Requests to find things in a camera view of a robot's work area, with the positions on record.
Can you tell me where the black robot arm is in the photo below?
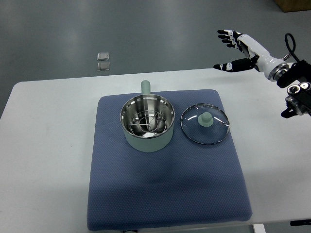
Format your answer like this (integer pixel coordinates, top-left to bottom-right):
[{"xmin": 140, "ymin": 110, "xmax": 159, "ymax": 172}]
[{"xmin": 277, "ymin": 33, "xmax": 311, "ymax": 118}]

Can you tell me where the blue textured mat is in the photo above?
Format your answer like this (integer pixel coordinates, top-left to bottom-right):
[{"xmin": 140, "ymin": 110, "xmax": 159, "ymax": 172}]
[{"xmin": 87, "ymin": 93, "xmax": 252, "ymax": 231}]

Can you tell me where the brown cardboard box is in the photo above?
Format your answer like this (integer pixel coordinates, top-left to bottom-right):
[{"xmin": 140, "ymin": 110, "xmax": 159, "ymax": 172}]
[{"xmin": 274, "ymin": 0, "xmax": 311, "ymax": 13}]

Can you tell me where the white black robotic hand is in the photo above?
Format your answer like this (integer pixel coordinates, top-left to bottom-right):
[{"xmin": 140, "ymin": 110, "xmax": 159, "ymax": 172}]
[{"xmin": 213, "ymin": 30, "xmax": 289, "ymax": 82}]

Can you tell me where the black table base foot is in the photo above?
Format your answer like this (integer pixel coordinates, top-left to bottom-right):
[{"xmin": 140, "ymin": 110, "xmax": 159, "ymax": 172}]
[{"xmin": 290, "ymin": 219, "xmax": 311, "ymax": 227}]

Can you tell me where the glass lid green knob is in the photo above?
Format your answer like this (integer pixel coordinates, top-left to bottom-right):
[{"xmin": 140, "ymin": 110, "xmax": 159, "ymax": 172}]
[{"xmin": 180, "ymin": 103, "xmax": 230, "ymax": 145}]

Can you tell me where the wire steaming rack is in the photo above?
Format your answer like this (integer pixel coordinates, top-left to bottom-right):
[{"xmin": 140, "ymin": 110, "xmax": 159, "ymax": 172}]
[{"xmin": 129, "ymin": 110, "xmax": 167, "ymax": 138}]

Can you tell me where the floor metal plate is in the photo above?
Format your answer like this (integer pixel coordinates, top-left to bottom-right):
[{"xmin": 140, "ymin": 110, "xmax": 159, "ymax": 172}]
[
  {"xmin": 97, "ymin": 52, "xmax": 110, "ymax": 61},
  {"xmin": 97, "ymin": 62, "xmax": 110, "ymax": 71}
]

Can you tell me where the green steel pot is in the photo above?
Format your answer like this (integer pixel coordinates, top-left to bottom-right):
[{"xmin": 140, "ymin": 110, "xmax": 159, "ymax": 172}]
[{"xmin": 120, "ymin": 80, "xmax": 175, "ymax": 152}]

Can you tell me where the lower floor metal plate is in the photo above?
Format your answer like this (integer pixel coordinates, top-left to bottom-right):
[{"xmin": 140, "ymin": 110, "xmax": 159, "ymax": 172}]
[{"xmin": 97, "ymin": 62, "xmax": 110, "ymax": 71}]

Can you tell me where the upper floor metal plate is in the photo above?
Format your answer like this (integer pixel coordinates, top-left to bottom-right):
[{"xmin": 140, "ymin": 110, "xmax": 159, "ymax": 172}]
[{"xmin": 97, "ymin": 52, "xmax": 110, "ymax": 61}]

